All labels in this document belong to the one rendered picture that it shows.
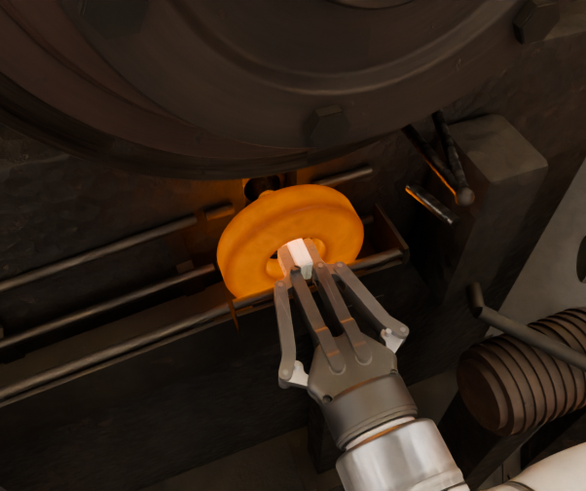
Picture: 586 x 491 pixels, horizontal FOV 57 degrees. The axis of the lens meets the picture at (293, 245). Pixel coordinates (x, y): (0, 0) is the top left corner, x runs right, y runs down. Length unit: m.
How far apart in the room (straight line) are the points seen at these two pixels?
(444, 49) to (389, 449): 0.28
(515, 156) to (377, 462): 0.34
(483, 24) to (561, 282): 1.32
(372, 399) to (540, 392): 0.38
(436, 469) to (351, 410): 0.07
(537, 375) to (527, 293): 0.77
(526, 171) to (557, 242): 1.09
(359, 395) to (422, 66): 0.26
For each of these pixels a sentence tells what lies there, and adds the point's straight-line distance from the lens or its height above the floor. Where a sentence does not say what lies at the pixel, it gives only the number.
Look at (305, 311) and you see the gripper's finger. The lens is 0.50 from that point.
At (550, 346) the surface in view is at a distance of 0.76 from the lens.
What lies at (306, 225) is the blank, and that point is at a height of 0.79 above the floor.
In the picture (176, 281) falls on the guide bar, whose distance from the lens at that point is 0.60.
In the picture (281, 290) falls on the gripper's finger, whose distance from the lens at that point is 0.51.
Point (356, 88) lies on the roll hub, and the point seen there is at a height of 1.01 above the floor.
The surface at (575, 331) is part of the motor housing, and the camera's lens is 0.83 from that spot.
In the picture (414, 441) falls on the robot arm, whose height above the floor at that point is 0.77.
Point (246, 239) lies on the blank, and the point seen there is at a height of 0.79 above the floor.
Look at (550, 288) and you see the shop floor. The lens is 1.57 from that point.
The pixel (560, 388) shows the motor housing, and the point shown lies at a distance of 0.80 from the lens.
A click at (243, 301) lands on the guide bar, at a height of 0.71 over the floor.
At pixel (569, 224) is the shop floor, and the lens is 1.75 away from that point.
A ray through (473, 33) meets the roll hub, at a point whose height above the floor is 1.03.
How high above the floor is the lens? 1.18
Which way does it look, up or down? 51 degrees down
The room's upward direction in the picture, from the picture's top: straight up
